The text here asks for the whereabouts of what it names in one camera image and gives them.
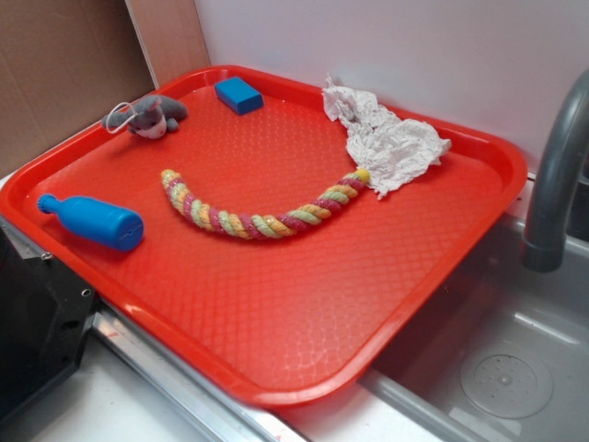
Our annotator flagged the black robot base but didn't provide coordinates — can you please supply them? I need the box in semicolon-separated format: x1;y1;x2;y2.
1;218;98;425

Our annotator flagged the gray plush animal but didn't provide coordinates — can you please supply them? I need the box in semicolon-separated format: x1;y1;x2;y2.
101;95;189;140

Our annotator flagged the red plastic tray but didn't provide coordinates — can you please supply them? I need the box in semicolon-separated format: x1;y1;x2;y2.
1;66;527;409

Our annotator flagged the crumpled white paper towel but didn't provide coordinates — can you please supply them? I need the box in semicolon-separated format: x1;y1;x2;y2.
322;77;452;200

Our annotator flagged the blue rectangular block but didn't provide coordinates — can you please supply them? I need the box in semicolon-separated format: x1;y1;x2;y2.
214;77;264;115

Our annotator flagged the blue plastic bottle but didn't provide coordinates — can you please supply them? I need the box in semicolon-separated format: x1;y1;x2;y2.
37;194;144;251

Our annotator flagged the gray sink basin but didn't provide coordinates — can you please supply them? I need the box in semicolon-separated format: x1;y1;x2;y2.
284;218;588;441

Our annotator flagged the gray faucet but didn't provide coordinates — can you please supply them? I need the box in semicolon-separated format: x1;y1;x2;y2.
521;72;588;273

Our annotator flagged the brown cardboard panel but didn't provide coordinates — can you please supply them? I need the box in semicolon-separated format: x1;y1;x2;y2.
1;1;210;176

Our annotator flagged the multicolored braided rope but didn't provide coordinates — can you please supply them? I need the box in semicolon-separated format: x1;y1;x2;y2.
160;168;372;241

